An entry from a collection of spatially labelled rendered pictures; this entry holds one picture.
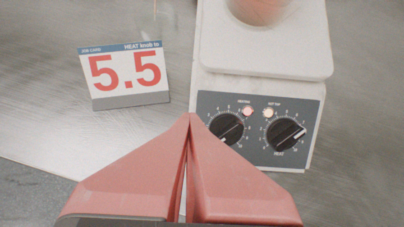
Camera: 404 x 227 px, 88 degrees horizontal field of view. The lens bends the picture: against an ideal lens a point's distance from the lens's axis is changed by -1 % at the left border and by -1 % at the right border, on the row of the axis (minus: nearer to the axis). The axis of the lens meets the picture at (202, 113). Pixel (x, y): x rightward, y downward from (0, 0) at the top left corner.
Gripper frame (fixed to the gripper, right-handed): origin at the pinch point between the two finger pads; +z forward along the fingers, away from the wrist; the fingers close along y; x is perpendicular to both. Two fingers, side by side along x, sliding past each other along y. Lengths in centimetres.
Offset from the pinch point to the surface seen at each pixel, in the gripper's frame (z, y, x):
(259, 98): 8.4, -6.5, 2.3
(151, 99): 13.3, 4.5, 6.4
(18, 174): 52, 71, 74
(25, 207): 42, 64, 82
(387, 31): 23.8, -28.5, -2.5
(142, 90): 14.0, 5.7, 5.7
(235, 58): 8.9, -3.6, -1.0
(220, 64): 8.5, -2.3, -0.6
